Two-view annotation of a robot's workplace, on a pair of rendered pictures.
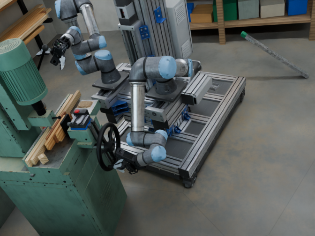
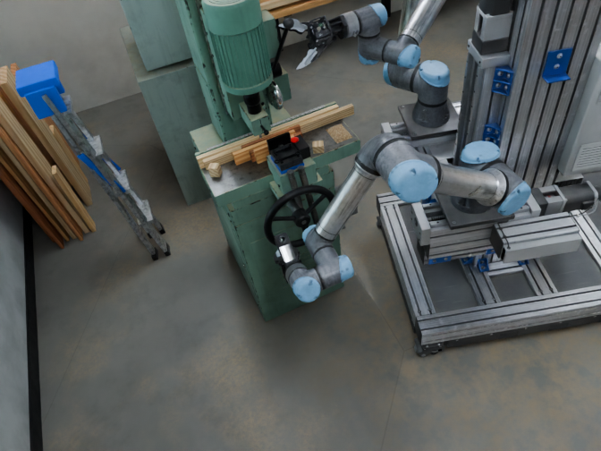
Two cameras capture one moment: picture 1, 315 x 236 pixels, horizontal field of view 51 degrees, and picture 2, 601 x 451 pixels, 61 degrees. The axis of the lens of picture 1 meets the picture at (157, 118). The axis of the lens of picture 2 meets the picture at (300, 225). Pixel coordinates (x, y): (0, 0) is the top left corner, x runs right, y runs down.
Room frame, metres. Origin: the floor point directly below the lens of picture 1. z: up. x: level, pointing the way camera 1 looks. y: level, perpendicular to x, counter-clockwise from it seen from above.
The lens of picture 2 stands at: (0.64, -0.65, 2.17)
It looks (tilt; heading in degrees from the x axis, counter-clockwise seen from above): 48 degrees down; 50
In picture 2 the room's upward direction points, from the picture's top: 10 degrees counter-clockwise
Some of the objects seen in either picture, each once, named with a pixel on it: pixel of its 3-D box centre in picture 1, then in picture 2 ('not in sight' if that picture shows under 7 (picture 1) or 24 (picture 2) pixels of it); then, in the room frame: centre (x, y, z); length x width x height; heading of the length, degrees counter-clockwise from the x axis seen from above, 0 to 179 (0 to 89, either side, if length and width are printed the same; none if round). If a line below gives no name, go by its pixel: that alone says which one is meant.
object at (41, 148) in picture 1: (58, 123); (281, 136); (1.66, 0.60, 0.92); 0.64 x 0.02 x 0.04; 157
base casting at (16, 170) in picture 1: (46, 150); (258, 157); (1.63, 0.75, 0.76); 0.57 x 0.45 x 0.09; 67
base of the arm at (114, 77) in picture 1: (109, 73); (431, 106); (2.20, 0.27, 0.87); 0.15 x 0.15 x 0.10
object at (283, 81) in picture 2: not in sight; (276, 85); (1.80, 0.74, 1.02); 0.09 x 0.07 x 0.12; 157
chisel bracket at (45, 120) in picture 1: (42, 119); (255, 117); (1.60, 0.65, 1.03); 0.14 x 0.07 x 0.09; 67
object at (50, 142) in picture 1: (57, 131); (265, 147); (1.57, 0.60, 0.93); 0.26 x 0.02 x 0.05; 157
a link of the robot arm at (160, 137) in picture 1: (156, 140); (332, 268); (1.31, 0.04, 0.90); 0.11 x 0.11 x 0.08; 64
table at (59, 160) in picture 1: (74, 133); (284, 165); (1.59, 0.52, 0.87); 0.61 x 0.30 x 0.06; 157
